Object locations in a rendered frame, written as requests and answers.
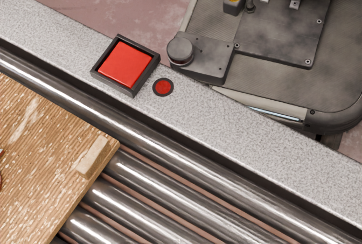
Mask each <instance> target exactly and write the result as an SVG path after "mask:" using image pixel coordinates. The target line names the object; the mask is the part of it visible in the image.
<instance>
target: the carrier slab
mask: <svg viewBox="0 0 362 244"><path fill-rule="evenodd" d="M100 135H102V136H103V137H105V138H106V139H107V140H108V141H109V144H110V146H111V148H110V150H109V152H108V153H107V155H106V156H105V158H104V160H103V161H102V162H101V163H100V164H99V166H98V167H97V168H96V170H95V171H94V173H93V174H92V176H91V177H90V179H89V180H86V179H84V178H82V177H81V176H80V175H79V174H78V173H77V171H76V170H75V168H76V167H77V165H78V164H79V163H80V162H81V161H82V160H83V158H84V157H85V156H86V154H87V153H88V151H89V149H90V148H91V146H92V145H93V144H94V142H95V141H96V139H97V138H98V137H99V136H100ZM119 147H120V143H119V141H118V140H116V139H114V138H113V137H111V136H109V135H107V134H106V133H104V132H103V131H101V130H99V129H97V128H96V127H94V126H92V125H90V124H89V123H87V122H85V121H84V120H82V119H80V118H78V117H77V116H75V115H73V114H71V113H70V112H68V111H66V110H64V109H63V108H61V107H59V106H57V105H56V104H54V103H53V102H51V101H49V100H47V99H46V98H44V97H42V96H40V95H39V94H37V93H35V92H34V91H32V90H30V89H28V88H26V87H25V86H23V85H21V84H20V83H18V82H17V81H14V80H13V79H11V78H9V77H8V76H6V75H4V74H3V73H1V72H0V149H3V150H4V151H5V152H4V153H3V154H2V155H1V157H0V173H1V175H2V188H1V191H0V244H49V243H50V242H51V241H52V239H53V238H54V237H55V235H56V234H57V232H58V231H59V230H60V228H61V227H62V225H63V224H64V223H65V221H66V220H67V219H68V217H69V216H70V215H71V213H72V212H73V210H74V209H75V208H76V206H77V205H78V203H79V202H80V200H81V199H82V198H83V196H84V195H85V194H86V192H87V191H88V190H89V188H90V187H91V185H92V184H93V183H94V181H95V180H96V179H97V177H98V176H99V174H100V173H101V171H102V170H103V169H104V168H105V166H106V165H107V163H108V162H109V161H110V159H111V158H112V156H113V155H114V153H116V151H117V149H118V148H119Z"/></svg>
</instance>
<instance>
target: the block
mask: <svg viewBox="0 0 362 244"><path fill-rule="evenodd" d="M110 148H111V146H110V144H109V141H108V140H107V139H106V138H105V137H103V136H102V135H100V136H99V137H98V138H97V139H96V141H95V142H94V144H93V145H92V146H91V148H90V149H89V151H88V153H87V154H86V156H85V157H84V158H83V160H82V161H81V162H80V163H79V164H78V165H77V167H76V168H75V170H76V171H77V173H78V174H79V175H80V176H81V177H82V178H84V179H86V180H89V179H90V177H91V176H92V174H93V173H94V171H95V170H96V168H97V167H98V166H99V164H100V163H101V162H102V161H103V160H104V158H105V156H106V155H107V153H108V152H109V150H110Z"/></svg>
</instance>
